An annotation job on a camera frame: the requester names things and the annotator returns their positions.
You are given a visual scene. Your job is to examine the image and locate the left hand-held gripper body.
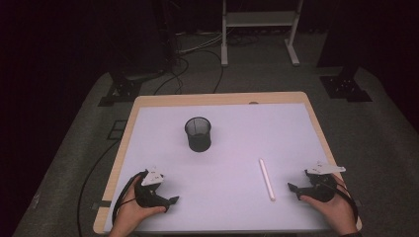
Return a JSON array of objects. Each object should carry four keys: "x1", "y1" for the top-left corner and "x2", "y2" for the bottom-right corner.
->
[{"x1": 132, "y1": 167, "x2": 171, "y2": 209}]

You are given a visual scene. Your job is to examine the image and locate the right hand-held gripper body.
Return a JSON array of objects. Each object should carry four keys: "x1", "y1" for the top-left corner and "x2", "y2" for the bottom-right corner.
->
[{"x1": 295, "y1": 160, "x2": 347, "y2": 203}]

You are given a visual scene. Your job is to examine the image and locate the person's left hand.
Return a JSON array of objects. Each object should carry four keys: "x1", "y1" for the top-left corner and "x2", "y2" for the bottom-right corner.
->
[{"x1": 108, "y1": 177, "x2": 168, "y2": 237}]

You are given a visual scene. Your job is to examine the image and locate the person's right hand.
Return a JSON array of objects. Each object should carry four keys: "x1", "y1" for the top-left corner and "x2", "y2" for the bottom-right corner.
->
[{"x1": 298, "y1": 173, "x2": 360, "y2": 237}]

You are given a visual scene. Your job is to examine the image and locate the white pen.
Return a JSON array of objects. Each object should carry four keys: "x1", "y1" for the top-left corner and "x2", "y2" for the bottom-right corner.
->
[{"x1": 258, "y1": 158, "x2": 277, "y2": 202}]

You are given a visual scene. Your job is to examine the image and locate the dark tape strip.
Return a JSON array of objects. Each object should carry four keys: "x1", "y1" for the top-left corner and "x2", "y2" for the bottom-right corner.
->
[{"x1": 91, "y1": 199, "x2": 113, "y2": 211}]

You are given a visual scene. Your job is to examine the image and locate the white table mat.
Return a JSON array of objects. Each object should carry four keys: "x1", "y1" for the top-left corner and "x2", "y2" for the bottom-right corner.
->
[{"x1": 103, "y1": 103, "x2": 331, "y2": 234}]

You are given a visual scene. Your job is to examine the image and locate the black mesh pen holder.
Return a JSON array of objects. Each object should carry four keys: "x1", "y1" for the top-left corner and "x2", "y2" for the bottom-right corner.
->
[{"x1": 184, "y1": 116, "x2": 212, "y2": 153}]

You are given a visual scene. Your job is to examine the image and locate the dark floor outlet box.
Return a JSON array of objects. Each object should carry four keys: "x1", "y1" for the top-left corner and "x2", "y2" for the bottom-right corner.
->
[{"x1": 106, "y1": 119, "x2": 128, "y2": 141}]

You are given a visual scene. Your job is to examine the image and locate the black stand base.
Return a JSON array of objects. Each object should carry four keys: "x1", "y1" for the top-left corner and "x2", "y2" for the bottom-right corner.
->
[
  {"x1": 97, "y1": 69, "x2": 166, "y2": 108},
  {"x1": 318, "y1": 65, "x2": 374, "y2": 104}
]

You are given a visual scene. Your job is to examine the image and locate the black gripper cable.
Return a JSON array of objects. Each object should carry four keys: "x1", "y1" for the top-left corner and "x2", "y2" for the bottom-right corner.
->
[
  {"x1": 317, "y1": 179, "x2": 360, "y2": 222},
  {"x1": 111, "y1": 170, "x2": 149, "y2": 226}
]

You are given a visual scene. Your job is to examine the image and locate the black floor cable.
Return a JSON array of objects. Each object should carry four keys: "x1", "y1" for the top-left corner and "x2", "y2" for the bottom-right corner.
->
[
  {"x1": 76, "y1": 139, "x2": 122, "y2": 237},
  {"x1": 152, "y1": 56, "x2": 191, "y2": 97},
  {"x1": 189, "y1": 48, "x2": 225, "y2": 95}
]

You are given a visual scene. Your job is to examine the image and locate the white floor cable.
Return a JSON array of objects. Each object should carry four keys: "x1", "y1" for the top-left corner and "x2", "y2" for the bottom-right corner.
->
[{"x1": 176, "y1": 31, "x2": 223, "y2": 55}]

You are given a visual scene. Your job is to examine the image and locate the white metal stand frame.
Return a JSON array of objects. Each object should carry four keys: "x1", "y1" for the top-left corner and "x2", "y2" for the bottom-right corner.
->
[{"x1": 220, "y1": 0, "x2": 304, "y2": 68}]

